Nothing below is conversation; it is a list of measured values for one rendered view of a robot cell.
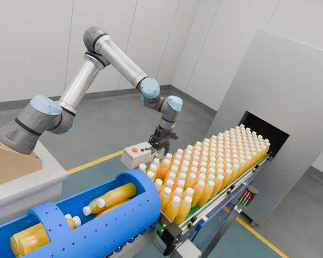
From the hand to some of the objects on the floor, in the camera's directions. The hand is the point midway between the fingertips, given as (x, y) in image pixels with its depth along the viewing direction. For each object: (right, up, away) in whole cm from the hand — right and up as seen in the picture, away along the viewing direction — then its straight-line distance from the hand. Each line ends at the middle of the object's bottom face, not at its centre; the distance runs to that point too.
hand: (157, 156), depth 121 cm
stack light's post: (+12, -121, +55) cm, 133 cm away
